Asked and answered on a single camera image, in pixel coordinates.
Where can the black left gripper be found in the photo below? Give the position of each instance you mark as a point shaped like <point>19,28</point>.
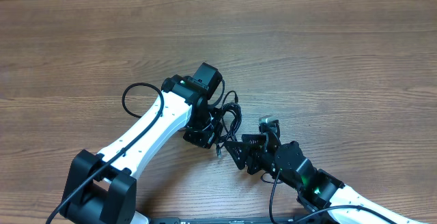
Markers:
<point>204,141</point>

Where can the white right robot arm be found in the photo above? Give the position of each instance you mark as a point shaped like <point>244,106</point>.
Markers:
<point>325,197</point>

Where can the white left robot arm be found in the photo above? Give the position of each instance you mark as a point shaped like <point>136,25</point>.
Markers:
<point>102,187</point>

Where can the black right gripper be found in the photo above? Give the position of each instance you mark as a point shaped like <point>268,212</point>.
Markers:
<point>255,151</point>

